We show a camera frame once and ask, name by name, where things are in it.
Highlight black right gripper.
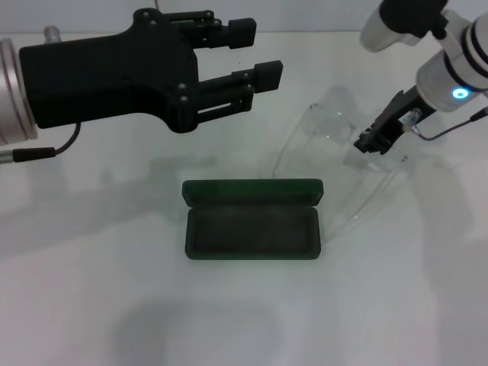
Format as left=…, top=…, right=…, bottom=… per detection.
left=352, top=86, right=435, bottom=157

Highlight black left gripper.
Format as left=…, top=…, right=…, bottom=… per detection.
left=18, top=8, right=202, bottom=134

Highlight clear transparent glasses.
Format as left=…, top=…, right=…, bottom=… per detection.
left=272, top=101, right=411, bottom=245

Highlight green glasses case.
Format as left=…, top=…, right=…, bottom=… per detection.
left=181, top=177, right=326, bottom=262

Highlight right gripper silver connector post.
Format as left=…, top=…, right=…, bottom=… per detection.
left=399, top=108, right=424, bottom=133

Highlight gripper silver connector post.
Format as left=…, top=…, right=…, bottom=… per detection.
left=399, top=108, right=424, bottom=133
left=43, top=25, right=63, bottom=45

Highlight right gripper dark cable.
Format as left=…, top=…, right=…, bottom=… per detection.
left=409, top=105, right=488, bottom=142

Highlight gripper dark cable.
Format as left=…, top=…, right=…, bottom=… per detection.
left=0, top=121, right=83, bottom=165
left=409, top=105, right=488, bottom=142

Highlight left gripper silver connector post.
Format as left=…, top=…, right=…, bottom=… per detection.
left=43, top=25, right=63, bottom=45

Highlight left gripper dark cable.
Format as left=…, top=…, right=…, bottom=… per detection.
left=0, top=121, right=83, bottom=165

